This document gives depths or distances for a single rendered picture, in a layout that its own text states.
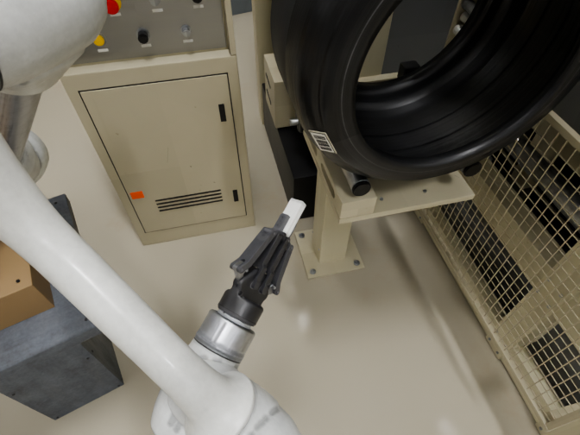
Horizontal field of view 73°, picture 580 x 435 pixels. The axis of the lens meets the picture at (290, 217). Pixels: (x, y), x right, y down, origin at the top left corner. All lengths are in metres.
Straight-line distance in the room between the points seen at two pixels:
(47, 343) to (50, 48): 0.74
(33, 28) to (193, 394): 0.44
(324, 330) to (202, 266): 0.63
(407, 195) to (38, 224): 0.82
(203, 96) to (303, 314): 0.96
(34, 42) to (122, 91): 0.90
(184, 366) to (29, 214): 0.25
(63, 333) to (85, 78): 0.77
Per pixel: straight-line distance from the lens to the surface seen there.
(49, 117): 3.03
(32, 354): 1.13
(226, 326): 0.66
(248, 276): 0.67
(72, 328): 1.12
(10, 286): 1.11
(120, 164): 1.64
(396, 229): 2.03
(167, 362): 0.50
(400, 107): 1.12
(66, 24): 0.58
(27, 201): 0.53
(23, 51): 0.55
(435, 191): 1.09
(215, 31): 1.40
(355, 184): 0.90
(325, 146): 0.76
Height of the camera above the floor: 1.56
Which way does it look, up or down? 51 degrees down
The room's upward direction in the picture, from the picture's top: straight up
